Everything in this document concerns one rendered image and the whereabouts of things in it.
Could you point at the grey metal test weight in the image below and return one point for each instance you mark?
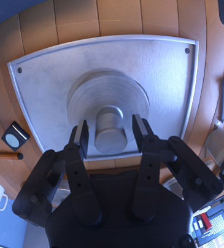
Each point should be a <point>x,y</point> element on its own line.
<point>108,98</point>

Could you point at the grey metal round dish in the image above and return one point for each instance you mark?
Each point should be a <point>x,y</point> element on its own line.
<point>172,184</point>

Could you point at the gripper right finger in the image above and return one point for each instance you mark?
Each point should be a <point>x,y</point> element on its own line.
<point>151,174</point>

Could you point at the red block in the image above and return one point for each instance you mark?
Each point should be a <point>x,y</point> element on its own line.
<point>206,222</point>

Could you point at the white paper sheet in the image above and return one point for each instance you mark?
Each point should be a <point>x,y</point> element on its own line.
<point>61,194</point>

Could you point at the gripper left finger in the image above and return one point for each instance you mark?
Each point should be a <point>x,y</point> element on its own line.
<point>77,180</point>

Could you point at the dark square box with lens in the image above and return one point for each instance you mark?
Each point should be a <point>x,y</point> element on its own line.
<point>15,137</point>

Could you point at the grey metal tray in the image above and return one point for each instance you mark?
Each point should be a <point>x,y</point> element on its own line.
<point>49,92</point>

